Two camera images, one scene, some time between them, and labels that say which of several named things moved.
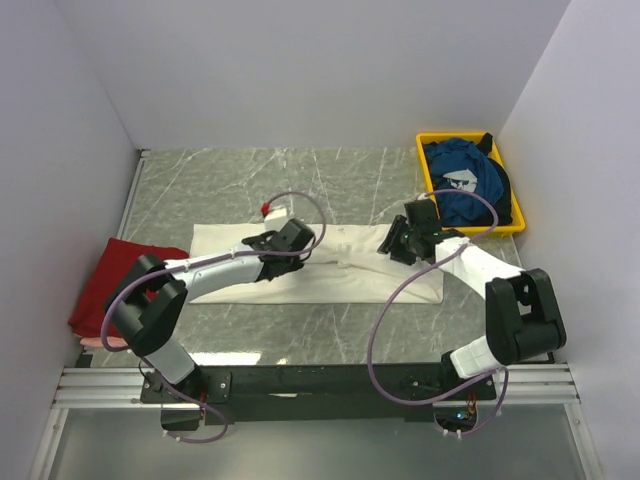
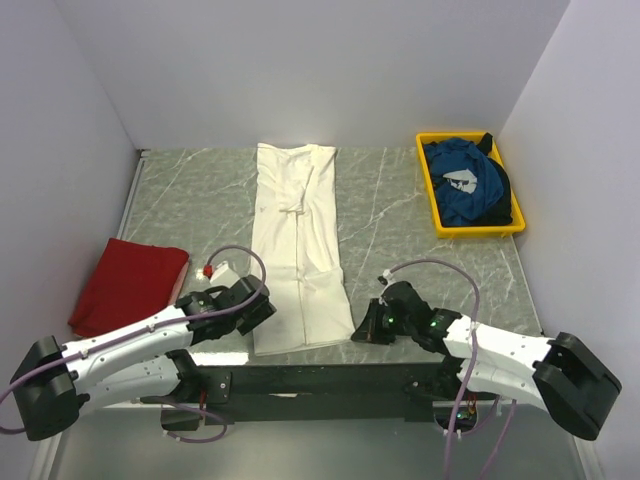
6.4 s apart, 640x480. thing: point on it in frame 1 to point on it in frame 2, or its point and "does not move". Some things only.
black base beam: (327, 393) does not move
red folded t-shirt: (119, 258) does not move
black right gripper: (390, 244) to (369, 331)
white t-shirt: (348, 267) to (296, 237)
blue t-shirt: (458, 164) does not move
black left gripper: (297, 264) to (260, 314)
